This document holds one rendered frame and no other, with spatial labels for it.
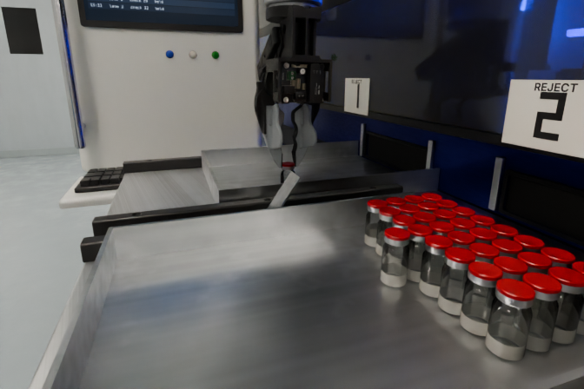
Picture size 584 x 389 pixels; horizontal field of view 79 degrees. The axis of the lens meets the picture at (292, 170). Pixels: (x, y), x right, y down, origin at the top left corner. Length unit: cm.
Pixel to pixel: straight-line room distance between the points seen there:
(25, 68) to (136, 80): 483
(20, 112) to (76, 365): 569
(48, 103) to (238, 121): 486
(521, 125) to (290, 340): 28
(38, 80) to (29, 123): 59
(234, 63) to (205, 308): 84
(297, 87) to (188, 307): 29
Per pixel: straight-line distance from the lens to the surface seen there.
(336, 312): 29
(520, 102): 39
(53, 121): 581
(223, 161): 71
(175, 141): 105
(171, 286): 33
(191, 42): 104
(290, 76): 45
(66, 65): 100
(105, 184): 90
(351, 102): 65
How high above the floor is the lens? 105
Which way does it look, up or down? 15 degrees down
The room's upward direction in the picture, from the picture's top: straight up
